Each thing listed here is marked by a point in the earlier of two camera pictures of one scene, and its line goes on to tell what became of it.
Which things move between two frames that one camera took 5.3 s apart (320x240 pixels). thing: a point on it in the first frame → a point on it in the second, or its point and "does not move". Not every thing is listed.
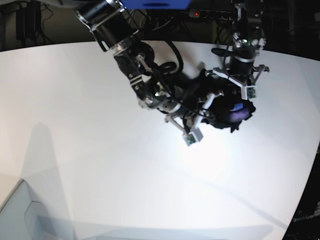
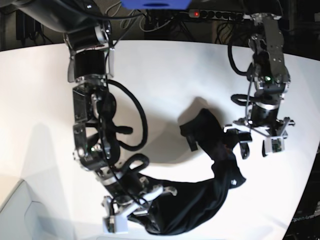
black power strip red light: [207, 13] does not move
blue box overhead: [156, 4] does not move
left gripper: [242, 81] → [276, 130]
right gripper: [188, 120] → [116, 215]
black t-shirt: [228, 109] → [194, 203]
